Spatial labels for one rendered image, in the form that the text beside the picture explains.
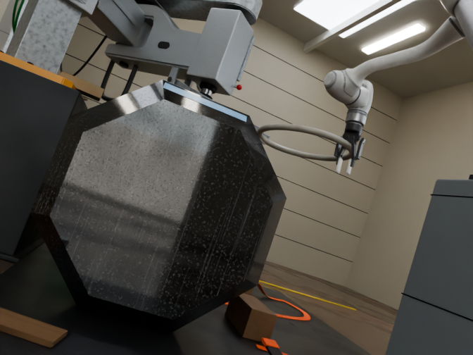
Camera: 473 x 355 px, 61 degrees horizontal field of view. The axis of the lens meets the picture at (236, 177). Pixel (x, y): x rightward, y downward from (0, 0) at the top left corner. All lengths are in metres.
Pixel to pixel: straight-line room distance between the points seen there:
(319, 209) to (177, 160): 6.55
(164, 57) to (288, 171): 5.25
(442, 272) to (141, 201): 0.95
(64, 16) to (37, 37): 0.17
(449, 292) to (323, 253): 6.65
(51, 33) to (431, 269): 1.85
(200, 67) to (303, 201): 5.57
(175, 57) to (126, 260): 1.40
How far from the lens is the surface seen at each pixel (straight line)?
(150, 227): 1.33
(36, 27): 2.15
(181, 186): 1.33
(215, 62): 2.27
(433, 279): 1.39
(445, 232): 1.41
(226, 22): 2.37
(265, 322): 1.75
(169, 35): 2.53
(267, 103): 7.34
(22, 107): 1.87
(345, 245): 8.19
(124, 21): 2.57
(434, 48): 1.90
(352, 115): 1.93
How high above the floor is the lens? 0.43
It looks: 6 degrees up
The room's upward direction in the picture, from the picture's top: 19 degrees clockwise
